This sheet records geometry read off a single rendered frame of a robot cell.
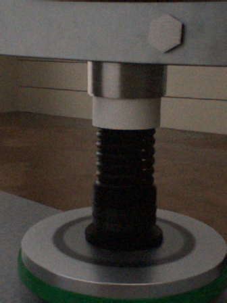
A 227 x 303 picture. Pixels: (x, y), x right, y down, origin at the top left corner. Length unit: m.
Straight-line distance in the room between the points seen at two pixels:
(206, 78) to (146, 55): 6.73
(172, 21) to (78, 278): 0.23
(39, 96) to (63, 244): 8.75
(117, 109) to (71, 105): 8.21
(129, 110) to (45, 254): 0.16
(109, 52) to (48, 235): 0.21
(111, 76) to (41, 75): 8.71
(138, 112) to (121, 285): 0.16
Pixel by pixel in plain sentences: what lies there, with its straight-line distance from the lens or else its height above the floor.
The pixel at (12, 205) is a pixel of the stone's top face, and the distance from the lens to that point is 0.81.
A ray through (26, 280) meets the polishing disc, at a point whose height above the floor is 0.84.
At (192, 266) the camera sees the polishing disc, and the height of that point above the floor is 0.86.
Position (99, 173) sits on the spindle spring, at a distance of 0.47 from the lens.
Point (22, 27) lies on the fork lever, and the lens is 0.45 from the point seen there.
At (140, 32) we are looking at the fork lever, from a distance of 0.41.
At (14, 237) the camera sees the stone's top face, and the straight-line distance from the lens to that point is 0.67.
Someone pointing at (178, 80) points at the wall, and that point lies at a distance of 7.34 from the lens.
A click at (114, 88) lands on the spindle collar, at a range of 0.44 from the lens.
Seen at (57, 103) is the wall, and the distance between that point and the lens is 8.90.
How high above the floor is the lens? 1.05
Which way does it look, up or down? 11 degrees down
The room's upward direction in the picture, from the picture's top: 1 degrees clockwise
